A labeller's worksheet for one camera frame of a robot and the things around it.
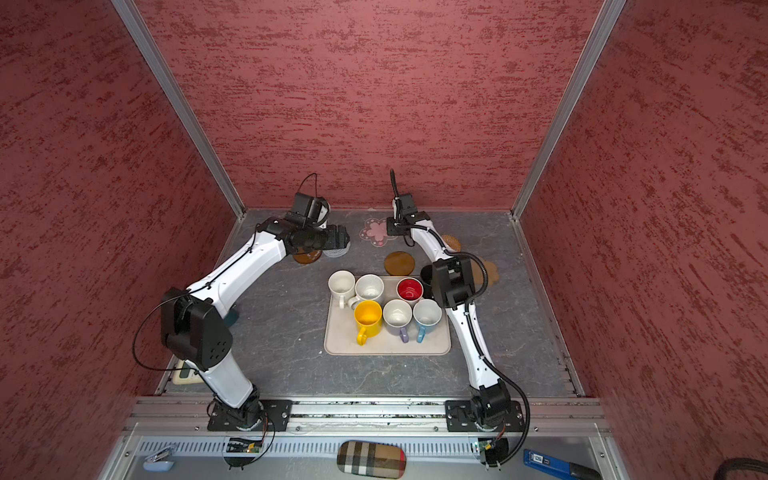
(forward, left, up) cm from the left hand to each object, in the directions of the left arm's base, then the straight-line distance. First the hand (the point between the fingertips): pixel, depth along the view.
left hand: (335, 244), depth 86 cm
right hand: (+21, -18, -16) cm, 32 cm away
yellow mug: (-15, -9, -17) cm, 25 cm away
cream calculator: (-32, +39, -17) cm, 54 cm away
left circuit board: (-48, +21, -21) cm, 56 cm away
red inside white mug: (-6, -23, -15) cm, 28 cm away
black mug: (-5, -28, -9) cm, 30 cm away
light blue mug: (-15, -28, -16) cm, 35 cm away
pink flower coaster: (+21, -11, -18) cm, 29 cm away
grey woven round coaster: (+10, +3, -18) cm, 21 cm away
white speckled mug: (-6, -9, -14) cm, 18 cm away
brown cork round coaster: (+7, -20, -20) cm, 29 cm away
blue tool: (-51, -55, -14) cm, 76 cm away
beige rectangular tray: (-21, -2, -18) cm, 28 cm away
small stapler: (-51, +36, -17) cm, 65 cm away
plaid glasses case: (-50, -13, -15) cm, 54 cm away
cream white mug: (-5, -1, -15) cm, 15 cm away
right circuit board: (-47, -41, -20) cm, 65 cm away
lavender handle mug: (-14, -19, -18) cm, 30 cm away
